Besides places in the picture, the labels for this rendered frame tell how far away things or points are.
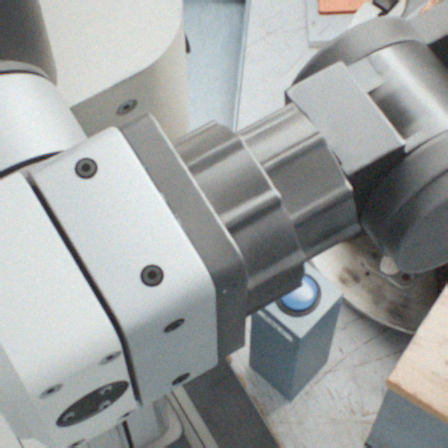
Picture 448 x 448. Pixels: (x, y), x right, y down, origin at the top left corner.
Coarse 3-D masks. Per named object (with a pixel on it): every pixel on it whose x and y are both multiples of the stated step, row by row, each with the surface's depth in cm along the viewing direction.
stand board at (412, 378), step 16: (432, 320) 134; (416, 336) 133; (432, 336) 133; (416, 352) 132; (432, 352) 132; (400, 368) 132; (416, 368) 132; (432, 368) 132; (400, 384) 131; (416, 384) 131; (432, 384) 131; (416, 400) 131; (432, 400) 131
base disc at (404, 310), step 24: (360, 240) 165; (312, 264) 165; (336, 264) 164; (360, 264) 164; (360, 288) 163; (384, 288) 163; (408, 288) 163; (432, 288) 163; (360, 312) 162; (384, 312) 162; (408, 312) 162
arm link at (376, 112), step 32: (352, 64) 62; (384, 64) 62; (416, 64) 62; (288, 96) 60; (320, 96) 60; (352, 96) 60; (384, 96) 61; (416, 96) 61; (320, 128) 59; (352, 128) 59; (384, 128) 59; (416, 128) 60; (352, 160) 58; (384, 160) 59
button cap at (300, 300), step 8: (304, 280) 138; (304, 288) 137; (312, 288) 137; (288, 296) 137; (296, 296) 137; (304, 296) 137; (312, 296) 137; (288, 304) 137; (296, 304) 137; (304, 304) 137; (312, 304) 137
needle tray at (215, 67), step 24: (192, 0) 153; (216, 0) 153; (240, 0) 153; (192, 24) 151; (216, 24) 151; (240, 24) 151; (192, 48) 150; (216, 48) 150; (240, 48) 150; (192, 72) 149; (216, 72) 149; (240, 72) 144; (192, 96) 148; (216, 96) 148; (240, 96) 146; (192, 120) 147; (216, 120) 147
